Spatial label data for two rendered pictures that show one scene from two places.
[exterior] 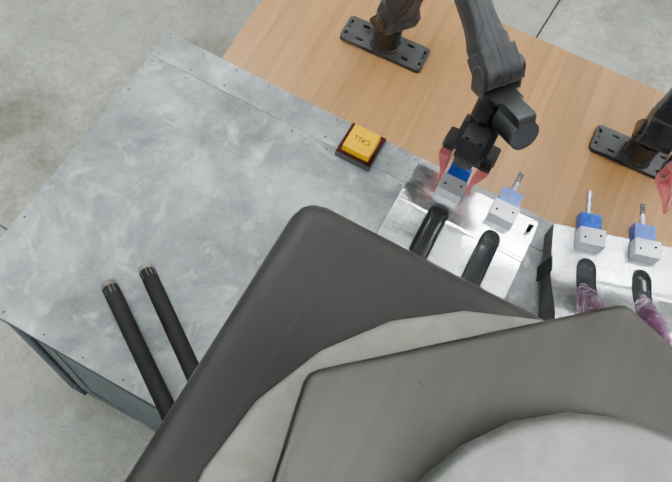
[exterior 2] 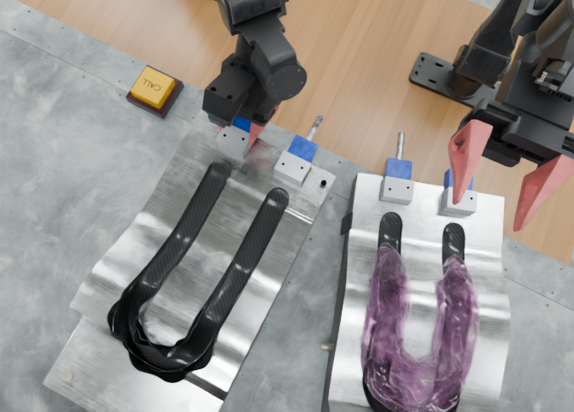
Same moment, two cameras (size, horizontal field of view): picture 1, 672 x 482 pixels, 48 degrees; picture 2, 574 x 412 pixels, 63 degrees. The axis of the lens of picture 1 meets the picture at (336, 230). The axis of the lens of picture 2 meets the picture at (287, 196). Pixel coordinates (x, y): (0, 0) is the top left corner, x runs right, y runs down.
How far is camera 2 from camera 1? 0.75 m
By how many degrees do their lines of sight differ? 10
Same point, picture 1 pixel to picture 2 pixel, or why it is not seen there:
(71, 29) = not seen: outside the picture
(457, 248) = (239, 211)
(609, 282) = (416, 239)
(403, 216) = (179, 175)
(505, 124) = (260, 68)
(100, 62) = not seen: hidden behind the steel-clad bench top
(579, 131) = (400, 61)
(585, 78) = (410, 0)
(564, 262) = (366, 218)
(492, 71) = not seen: outside the picture
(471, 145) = (218, 98)
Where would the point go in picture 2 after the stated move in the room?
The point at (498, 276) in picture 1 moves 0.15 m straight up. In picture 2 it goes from (284, 243) to (287, 224)
